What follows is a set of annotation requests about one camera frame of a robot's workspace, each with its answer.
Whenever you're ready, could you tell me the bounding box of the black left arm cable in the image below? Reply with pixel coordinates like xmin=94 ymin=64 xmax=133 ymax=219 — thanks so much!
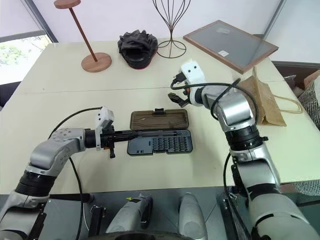
xmin=48 ymin=106 xmax=104 ymax=240

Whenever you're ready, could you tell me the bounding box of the black screwdriver bit case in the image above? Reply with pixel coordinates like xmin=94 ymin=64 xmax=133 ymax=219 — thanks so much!
xmin=126 ymin=108 xmax=194 ymax=157

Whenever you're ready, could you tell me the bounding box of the brown paper bag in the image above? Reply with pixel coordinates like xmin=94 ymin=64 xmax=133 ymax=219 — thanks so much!
xmin=235 ymin=66 xmax=304 ymax=127

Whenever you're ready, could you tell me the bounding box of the round-based wooden stand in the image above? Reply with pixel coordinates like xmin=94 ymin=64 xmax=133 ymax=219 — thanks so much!
xmin=53 ymin=0 xmax=113 ymax=74

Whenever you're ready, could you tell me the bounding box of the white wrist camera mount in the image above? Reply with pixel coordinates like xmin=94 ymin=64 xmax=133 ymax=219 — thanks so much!
xmin=94 ymin=105 xmax=116 ymax=151
xmin=180 ymin=58 xmax=206 ymax=106

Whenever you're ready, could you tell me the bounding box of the wooden framed grey board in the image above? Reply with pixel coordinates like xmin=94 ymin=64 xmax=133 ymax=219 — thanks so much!
xmin=182 ymin=19 xmax=280 ymax=75

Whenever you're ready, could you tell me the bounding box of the grey rounded robot leg cover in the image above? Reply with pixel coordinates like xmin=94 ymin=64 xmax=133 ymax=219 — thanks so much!
xmin=105 ymin=193 xmax=154 ymax=238
xmin=177 ymin=192 xmax=209 ymax=240

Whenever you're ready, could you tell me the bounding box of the window with green view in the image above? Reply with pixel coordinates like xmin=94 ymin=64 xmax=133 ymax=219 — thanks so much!
xmin=0 ymin=29 xmax=59 ymax=88

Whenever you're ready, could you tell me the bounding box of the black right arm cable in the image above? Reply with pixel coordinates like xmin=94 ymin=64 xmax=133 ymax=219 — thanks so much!
xmin=170 ymin=71 xmax=260 ymax=201

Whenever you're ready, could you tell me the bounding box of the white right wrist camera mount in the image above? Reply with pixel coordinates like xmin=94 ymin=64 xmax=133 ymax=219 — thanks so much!
xmin=180 ymin=58 xmax=206 ymax=106

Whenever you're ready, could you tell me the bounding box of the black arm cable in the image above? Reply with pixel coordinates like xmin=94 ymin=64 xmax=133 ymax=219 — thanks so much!
xmin=48 ymin=106 xmax=104 ymax=240
xmin=170 ymin=71 xmax=260 ymax=201

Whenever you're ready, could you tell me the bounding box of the patterned cushion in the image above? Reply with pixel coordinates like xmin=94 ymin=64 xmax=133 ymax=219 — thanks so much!
xmin=296 ymin=74 xmax=320 ymax=121

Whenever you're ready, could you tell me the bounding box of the dark wire hat stand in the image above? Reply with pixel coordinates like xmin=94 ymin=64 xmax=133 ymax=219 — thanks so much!
xmin=152 ymin=0 xmax=192 ymax=59

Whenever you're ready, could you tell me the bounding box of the black bracket under table edge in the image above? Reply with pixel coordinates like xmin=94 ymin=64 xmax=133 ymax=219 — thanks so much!
xmin=88 ymin=204 xmax=108 ymax=236

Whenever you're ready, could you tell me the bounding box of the black crumpled cloth on stand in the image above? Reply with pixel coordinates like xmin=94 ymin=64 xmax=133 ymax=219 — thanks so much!
xmin=117 ymin=29 xmax=159 ymax=71

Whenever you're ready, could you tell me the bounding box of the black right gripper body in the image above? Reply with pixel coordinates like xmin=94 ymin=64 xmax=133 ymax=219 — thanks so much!
xmin=181 ymin=86 xmax=193 ymax=106

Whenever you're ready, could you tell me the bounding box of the dark sofa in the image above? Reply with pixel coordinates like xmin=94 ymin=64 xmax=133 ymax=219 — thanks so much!
xmin=271 ymin=60 xmax=320 ymax=91

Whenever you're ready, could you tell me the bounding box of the slim black screwdriver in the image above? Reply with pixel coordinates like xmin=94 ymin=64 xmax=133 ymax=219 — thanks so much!
xmin=136 ymin=131 xmax=185 ymax=138

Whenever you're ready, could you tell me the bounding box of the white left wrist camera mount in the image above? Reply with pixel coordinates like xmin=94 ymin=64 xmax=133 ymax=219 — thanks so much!
xmin=94 ymin=105 xmax=116 ymax=151

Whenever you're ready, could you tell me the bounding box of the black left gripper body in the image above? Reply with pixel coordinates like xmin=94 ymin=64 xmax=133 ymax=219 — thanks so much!
xmin=99 ymin=126 xmax=117 ymax=160

